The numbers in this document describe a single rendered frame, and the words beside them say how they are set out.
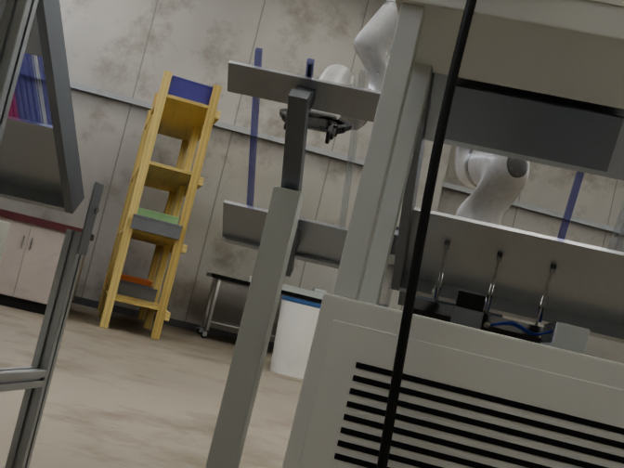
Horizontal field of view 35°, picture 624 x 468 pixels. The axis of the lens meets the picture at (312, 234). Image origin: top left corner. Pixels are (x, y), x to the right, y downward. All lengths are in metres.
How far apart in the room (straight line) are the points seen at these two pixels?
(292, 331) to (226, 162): 3.89
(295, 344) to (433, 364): 6.81
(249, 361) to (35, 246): 6.49
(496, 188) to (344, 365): 1.37
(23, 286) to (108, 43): 4.04
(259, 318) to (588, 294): 0.68
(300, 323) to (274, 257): 5.92
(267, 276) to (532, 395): 0.97
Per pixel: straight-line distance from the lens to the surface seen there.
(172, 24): 11.70
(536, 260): 2.05
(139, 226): 8.50
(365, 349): 1.20
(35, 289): 8.47
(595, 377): 1.20
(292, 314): 8.00
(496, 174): 2.49
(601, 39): 1.27
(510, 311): 2.11
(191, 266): 11.37
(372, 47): 2.41
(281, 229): 2.06
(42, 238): 8.46
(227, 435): 2.08
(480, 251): 2.06
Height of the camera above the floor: 0.60
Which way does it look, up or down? 4 degrees up
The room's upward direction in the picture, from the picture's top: 14 degrees clockwise
